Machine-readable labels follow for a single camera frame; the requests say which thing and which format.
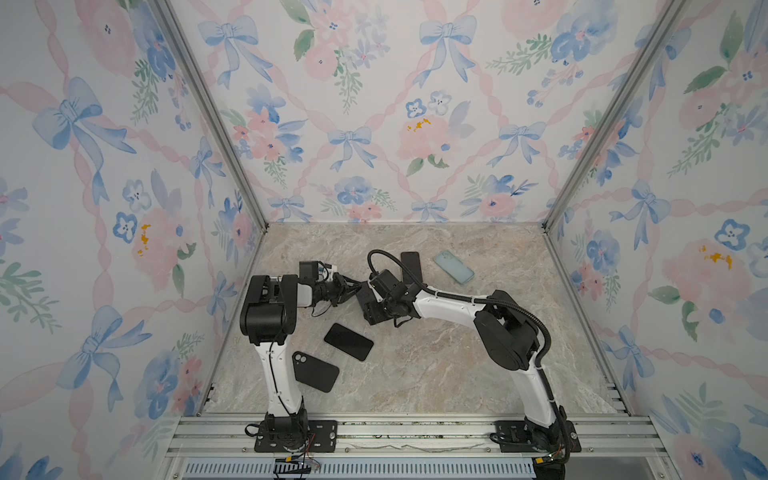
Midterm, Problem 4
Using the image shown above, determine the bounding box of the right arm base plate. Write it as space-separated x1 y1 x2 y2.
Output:
489 420 564 455

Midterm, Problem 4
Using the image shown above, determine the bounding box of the aluminium front rail frame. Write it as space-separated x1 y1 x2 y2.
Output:
155 412 681 479

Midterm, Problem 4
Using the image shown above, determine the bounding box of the black phone case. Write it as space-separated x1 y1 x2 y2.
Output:
292 351 340 393

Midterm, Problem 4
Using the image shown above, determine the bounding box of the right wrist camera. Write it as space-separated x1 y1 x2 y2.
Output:
369 269 402 298

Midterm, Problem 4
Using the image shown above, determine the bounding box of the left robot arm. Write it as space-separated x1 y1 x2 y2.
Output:
239 272 361 438

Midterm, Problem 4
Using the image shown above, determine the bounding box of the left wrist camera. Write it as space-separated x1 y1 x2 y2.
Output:
298 260 338 286

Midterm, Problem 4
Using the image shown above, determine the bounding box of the white-edged black phone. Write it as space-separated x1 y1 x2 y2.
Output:
324 323 374 362

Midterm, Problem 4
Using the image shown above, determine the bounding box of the purple-edged black phone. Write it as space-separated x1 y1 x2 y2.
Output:
400 251 423 285

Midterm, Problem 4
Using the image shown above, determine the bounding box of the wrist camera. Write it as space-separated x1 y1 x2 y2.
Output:
369 269 402 298
298 260 338 286

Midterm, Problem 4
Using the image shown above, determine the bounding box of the mint green phone case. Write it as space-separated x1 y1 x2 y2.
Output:
434 251 475 285

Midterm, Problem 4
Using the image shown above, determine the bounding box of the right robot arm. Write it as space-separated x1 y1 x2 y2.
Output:
356 270 571 457

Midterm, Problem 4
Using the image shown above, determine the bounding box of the right corner aluminium post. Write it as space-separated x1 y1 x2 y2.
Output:
542 0 688 233

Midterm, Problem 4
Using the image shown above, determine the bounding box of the corner aluminium post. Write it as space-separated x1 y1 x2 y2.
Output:
148 0 269 233
542 0 688 233

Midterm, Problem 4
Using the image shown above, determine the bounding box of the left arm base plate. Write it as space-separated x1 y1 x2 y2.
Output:
245 418 338 454

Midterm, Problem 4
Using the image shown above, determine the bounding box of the left corner aluminium post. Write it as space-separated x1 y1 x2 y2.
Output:
148 0 269 233

